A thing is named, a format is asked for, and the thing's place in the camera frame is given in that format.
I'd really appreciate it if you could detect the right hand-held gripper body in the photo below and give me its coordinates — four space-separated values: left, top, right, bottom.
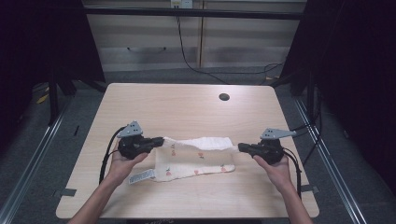
247 127 298 166

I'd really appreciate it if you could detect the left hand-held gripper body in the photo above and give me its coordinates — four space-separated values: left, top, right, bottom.
116 120 157 161

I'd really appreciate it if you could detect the person's right hand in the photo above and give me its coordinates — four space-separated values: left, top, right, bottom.
252 154 297 193

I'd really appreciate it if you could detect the person's left hand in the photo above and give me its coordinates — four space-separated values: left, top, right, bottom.
106 141 149 189

